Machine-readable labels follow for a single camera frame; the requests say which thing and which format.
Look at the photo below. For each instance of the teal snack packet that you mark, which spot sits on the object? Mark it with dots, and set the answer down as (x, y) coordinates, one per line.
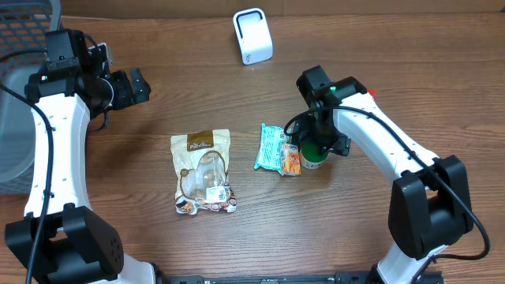
(271, 140)

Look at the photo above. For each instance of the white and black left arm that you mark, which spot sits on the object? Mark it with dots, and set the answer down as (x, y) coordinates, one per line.
(60, 238)

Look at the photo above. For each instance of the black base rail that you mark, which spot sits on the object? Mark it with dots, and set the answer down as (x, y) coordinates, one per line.
(276, 279)

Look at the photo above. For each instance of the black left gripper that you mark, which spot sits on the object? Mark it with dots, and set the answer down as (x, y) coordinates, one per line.
(125, 95)

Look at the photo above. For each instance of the beige dried food bag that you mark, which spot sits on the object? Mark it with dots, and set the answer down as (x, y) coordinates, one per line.
(201, 163)

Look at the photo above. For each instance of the grey plastic mesh basket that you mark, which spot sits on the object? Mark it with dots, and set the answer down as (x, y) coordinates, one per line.
(23, 26)

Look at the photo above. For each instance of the white barcode scanner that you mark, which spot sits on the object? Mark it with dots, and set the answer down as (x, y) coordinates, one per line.
(253, 35)

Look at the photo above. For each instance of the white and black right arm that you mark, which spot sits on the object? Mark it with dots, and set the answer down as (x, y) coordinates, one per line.
(430, 201)

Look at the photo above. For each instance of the green lid jar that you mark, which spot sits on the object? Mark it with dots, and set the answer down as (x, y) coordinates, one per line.
(310, 157)

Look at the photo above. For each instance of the red stick snack packet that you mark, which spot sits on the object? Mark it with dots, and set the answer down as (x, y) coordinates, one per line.
(372, 93)

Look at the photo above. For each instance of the orange snack packet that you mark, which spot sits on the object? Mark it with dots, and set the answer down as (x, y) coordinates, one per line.
(290, 160)

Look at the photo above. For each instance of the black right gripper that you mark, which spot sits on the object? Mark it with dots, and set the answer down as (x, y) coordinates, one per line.
(304, 131)

